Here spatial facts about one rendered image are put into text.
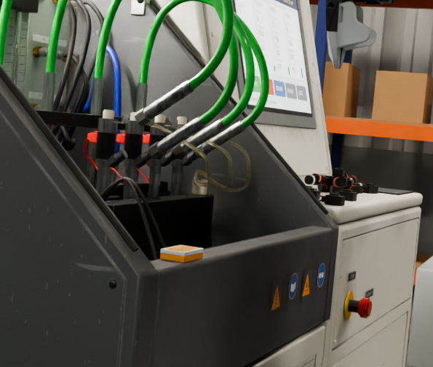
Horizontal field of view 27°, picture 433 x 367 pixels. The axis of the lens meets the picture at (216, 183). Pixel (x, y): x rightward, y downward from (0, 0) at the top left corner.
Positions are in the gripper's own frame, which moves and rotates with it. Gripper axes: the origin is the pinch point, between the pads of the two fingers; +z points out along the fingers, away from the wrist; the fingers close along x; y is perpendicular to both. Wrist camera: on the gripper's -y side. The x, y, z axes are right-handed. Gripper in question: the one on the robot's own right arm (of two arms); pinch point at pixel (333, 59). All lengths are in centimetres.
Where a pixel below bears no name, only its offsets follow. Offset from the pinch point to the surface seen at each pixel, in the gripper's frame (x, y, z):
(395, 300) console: 74, -3, 46
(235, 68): -4.3, -13.1, 2.5
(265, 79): 11.5, -14.5, 2.9
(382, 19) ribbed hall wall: 628, -153, -87
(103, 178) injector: -12.6, -28.5, 19.7
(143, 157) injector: -4.5, -26.6, 16.6
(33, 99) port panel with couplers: 9, -57, 9
